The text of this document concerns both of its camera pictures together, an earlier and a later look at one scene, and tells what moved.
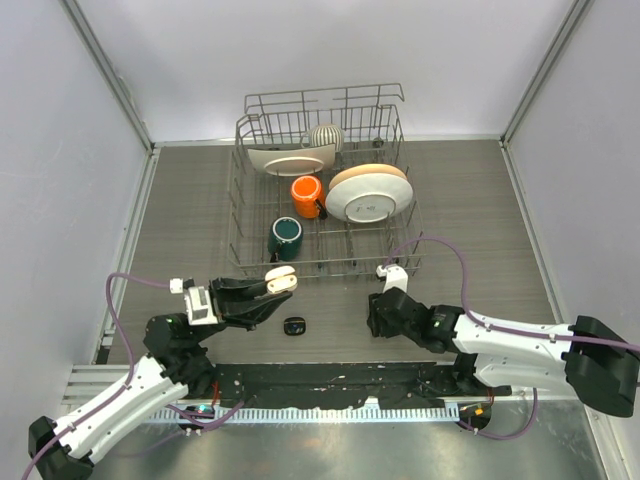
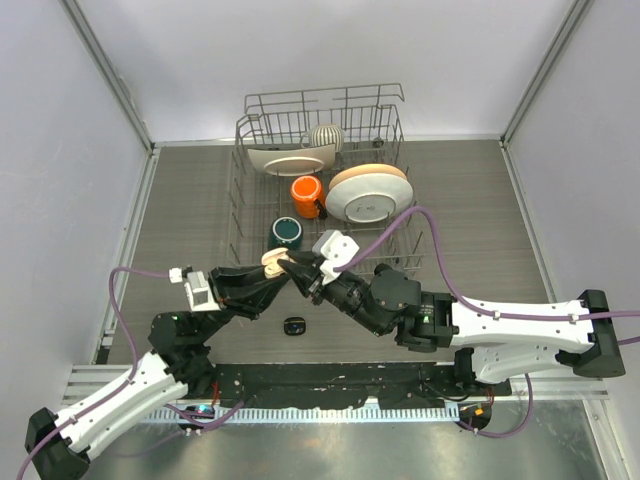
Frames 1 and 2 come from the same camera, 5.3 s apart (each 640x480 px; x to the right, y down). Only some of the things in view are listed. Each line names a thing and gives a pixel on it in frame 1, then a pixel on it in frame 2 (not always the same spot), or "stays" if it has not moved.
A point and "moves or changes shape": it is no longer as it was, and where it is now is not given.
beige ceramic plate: [366, 169] stays
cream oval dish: [299, 161] stays
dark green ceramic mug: [285, 237] stays
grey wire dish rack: [319, 181] stays
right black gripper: [377, 323] -> [303, 274]
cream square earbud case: [281, 279] moves or changes shape
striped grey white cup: [326, 134] stays
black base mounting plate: [339, 385] stays
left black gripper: [244, 309] -> [228, 285]
